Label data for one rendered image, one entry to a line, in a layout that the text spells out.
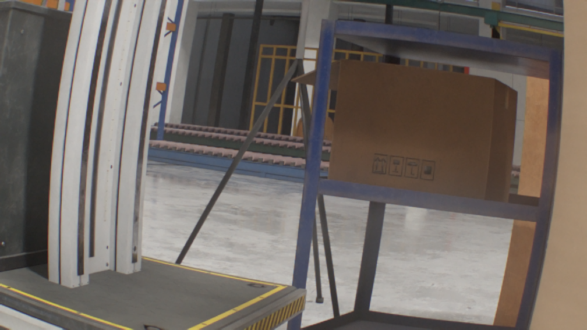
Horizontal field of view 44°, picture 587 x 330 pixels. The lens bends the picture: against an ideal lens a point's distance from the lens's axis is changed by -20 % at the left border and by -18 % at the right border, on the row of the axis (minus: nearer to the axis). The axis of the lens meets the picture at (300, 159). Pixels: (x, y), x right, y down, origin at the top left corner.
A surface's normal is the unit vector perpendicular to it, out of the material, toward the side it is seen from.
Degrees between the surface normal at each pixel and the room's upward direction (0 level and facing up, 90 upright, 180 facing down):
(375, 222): 90
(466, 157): 90
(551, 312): 90
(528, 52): 90
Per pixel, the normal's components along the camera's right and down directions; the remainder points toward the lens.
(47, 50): 0.96, 0.11
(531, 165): -0.41, -0.01
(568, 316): -0.91, -0.09
